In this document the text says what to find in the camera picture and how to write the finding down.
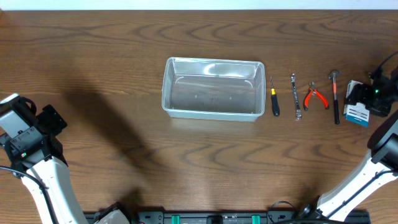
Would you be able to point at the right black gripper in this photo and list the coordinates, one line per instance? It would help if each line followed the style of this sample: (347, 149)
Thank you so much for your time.
(364, 91)

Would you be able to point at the clear plastic container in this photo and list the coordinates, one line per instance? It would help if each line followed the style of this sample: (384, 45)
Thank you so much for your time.
(204, 88)

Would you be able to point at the silver wrench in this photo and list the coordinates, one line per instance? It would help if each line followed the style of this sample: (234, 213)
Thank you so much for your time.
(298, 114)

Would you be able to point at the black mounting rail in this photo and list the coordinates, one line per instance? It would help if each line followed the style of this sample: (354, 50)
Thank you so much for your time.
(153, 217)

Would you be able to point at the black yellow screwdriver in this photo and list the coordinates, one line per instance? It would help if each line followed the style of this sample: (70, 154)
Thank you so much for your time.
(274, 101)

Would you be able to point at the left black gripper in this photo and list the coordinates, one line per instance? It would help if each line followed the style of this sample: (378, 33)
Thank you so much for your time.
(50, 121)

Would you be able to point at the white blue cardboard box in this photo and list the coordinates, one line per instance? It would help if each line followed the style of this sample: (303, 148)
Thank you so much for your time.
(357, 114)

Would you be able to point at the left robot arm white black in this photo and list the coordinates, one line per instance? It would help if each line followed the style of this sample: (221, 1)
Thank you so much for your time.
(36, 156)

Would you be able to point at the small hammer black handle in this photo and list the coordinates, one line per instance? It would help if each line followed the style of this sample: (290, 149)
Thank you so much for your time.
(332, 76)

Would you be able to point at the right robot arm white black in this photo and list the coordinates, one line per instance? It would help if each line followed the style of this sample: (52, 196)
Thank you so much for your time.
(379, 166)

